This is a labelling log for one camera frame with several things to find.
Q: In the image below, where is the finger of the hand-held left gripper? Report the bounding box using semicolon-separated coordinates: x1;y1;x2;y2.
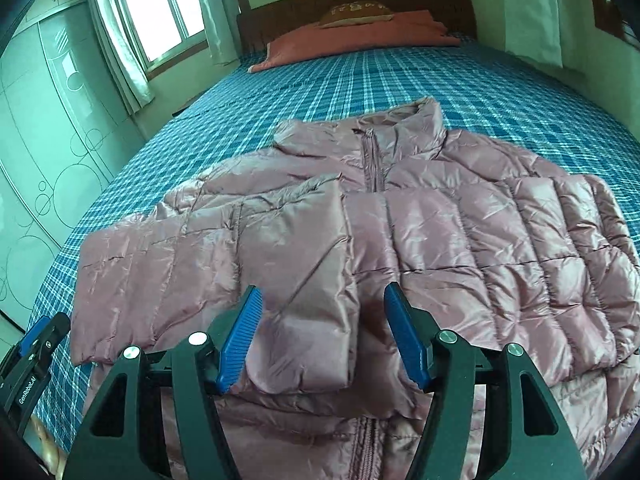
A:
19;312;71;358

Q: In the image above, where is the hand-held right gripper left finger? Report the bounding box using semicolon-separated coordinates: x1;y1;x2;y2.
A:
55;284;264;480

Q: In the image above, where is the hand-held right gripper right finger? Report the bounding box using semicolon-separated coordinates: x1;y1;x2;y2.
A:
383;281;588;480

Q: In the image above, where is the pink puffer jacket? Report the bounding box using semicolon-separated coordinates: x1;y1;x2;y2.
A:
70;97;640;480

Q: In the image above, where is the wardrobe with circle pattern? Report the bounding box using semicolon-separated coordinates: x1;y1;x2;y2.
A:
0;0;146;331

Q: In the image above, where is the long pale window curtain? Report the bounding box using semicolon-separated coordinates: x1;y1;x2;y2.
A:
85;0;153;116

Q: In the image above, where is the blue plaid bed sheet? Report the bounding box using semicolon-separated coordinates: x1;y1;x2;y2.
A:
25;42;640;456

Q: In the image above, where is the orange-red pillow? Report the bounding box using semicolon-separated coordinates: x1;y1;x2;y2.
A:
248;10;461;73

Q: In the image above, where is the short pale window curtain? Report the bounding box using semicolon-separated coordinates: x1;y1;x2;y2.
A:
192;0;241;63

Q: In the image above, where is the wooden headboard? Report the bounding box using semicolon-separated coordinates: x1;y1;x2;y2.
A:
236;0;476;56

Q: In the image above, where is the brown patterned pillow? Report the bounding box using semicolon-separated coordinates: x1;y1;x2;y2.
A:
320;0;396;28

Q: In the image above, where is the white framed window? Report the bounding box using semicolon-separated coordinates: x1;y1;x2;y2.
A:
102;0;208;78

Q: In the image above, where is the white hanging curtain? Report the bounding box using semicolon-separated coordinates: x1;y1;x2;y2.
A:
502;0;586;68

